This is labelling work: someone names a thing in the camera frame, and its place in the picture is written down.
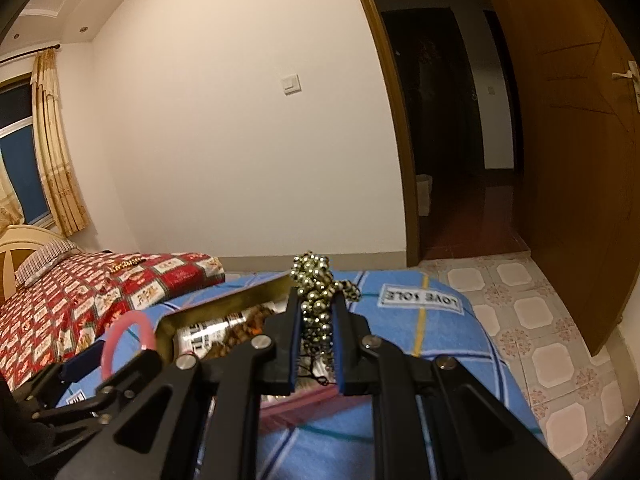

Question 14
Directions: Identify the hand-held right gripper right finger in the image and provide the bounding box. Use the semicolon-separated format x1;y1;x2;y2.
331;291;573;480

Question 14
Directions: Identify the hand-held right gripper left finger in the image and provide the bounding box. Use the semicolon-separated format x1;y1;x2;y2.
57;287;303;480

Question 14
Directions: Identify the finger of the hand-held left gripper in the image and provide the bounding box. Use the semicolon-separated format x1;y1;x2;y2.
30;382;135;428
12;342;108;401

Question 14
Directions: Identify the pink bangle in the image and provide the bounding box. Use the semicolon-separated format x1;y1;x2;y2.
100;310;157;379

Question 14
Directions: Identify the metallic bead necklace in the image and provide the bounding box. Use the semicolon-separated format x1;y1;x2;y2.
290;252;361;387

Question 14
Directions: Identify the brown wooden bead necklace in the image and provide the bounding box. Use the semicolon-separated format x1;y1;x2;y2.
200;304;272;361

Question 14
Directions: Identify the gold metal jewelry box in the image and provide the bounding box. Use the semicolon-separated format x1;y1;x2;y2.
156;274;377;431

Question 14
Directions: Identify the red patterned bedspread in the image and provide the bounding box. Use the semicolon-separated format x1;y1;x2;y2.
0;251;227;391

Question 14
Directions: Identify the blue plaid blanket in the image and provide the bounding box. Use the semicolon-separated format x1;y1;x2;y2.
55;269;546;480

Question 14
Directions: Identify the striped pillow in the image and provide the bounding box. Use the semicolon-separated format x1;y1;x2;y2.
15;239;81;287

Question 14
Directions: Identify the cream wooden headboard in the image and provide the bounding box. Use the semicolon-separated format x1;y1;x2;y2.
0;224;62;306

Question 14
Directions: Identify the pale waste bin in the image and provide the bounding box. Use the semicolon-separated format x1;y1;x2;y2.
415;174;432;217

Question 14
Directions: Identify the beige patterned curtain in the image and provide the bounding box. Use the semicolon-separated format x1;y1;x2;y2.
31;49;91;237
0;160;25;227

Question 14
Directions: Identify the window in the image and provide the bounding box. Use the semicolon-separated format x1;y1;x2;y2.
0;75;53;229

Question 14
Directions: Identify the dark hallway door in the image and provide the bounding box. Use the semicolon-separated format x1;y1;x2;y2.
382;7;482;241

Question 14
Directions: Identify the brown wooden door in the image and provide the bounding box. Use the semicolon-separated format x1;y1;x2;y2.
470;0;640;356

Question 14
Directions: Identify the curtain rod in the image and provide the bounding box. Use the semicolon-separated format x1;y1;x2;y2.
0;45;63;67

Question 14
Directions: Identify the brown door frame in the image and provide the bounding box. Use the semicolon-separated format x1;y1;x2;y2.
345;0;426;267

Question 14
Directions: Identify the metal door handle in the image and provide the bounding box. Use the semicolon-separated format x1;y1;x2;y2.
612;60;640;111

